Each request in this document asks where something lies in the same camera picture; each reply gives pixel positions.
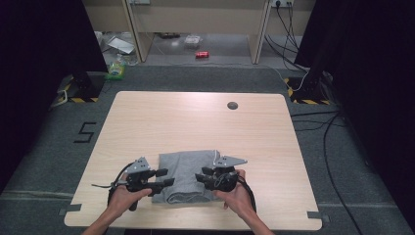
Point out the grey garment with white piping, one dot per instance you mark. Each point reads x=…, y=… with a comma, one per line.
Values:
x=186, y=176

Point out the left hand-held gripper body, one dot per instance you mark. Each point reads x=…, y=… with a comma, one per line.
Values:
x=137, y=181

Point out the white flat sheet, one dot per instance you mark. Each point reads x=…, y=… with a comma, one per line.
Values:
x=121, y=45

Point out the person's right hand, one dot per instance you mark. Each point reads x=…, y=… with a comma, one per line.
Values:
x=236, y=199

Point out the black stand base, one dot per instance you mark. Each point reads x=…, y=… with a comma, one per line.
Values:
x=308, y=91
x=86, y=86

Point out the green plastic packet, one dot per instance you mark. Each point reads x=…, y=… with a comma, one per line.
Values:
x=115, y=71

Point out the red drink can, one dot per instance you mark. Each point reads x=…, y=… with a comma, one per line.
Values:
x=202, y=54

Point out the black curtain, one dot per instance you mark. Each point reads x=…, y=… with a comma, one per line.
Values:
x=375, y=81
x=36, y=65

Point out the white wall power outlet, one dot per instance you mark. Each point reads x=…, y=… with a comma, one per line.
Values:
x=282, y=2

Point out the person's left hand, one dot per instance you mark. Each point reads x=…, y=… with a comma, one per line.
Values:
x=125, y=199

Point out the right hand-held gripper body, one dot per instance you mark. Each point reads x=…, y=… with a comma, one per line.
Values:
x=223, y=178

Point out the black round table grommet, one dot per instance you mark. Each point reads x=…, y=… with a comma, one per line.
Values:
x=232, y=105

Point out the white desk frame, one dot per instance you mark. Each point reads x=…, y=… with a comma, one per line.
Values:
x=202, y=16

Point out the clear plastic container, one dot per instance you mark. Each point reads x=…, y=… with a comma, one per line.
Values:
x=192, y=41

